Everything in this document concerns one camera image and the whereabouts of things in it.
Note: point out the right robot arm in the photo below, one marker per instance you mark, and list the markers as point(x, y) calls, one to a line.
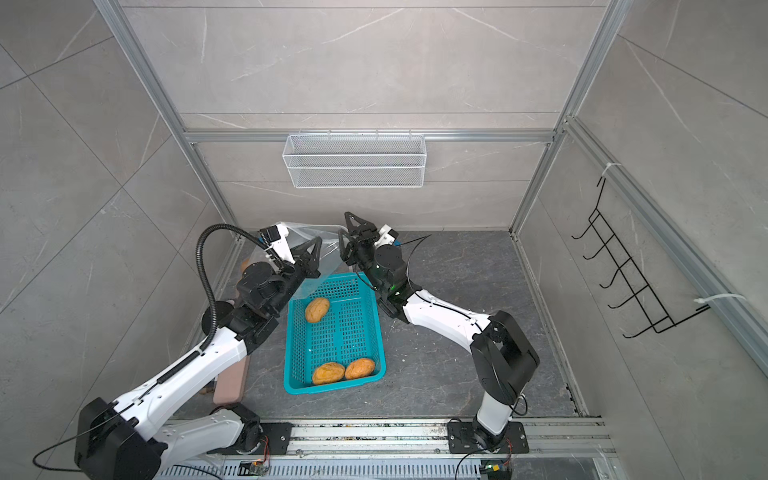
point(504, 359)

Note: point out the pink rectangular case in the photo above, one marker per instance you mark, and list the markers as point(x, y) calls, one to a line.
point(230, 384)

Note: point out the white mesh wall basket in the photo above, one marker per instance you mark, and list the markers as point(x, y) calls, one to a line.
point(360, 160)

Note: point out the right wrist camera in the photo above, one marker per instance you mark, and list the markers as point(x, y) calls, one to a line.
point(387, 236)

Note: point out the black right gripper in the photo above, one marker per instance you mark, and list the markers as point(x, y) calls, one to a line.
point(359, 235)

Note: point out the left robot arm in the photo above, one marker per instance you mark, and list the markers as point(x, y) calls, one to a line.
point(133, 437)

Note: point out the teal plastic basket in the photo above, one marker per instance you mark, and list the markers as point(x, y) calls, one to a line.
point(349, 331)

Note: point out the pink plush doll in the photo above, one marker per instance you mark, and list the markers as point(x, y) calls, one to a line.
point(223, 309)

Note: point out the large yellow potato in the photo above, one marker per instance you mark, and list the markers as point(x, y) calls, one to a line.
point(316, 310)

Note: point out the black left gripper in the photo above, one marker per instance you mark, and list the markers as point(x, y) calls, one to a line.
point(305, 265)

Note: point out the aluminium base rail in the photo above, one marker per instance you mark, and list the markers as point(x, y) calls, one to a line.
point(533, 448)

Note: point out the yellow potato lower middle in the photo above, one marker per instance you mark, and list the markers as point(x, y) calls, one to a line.
point(328, 373)

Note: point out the wrinkled orange potato bottom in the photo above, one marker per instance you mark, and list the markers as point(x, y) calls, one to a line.
point(360, 368)

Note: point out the black wire hook rack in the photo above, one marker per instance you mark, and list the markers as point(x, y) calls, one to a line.
point(628, 272)

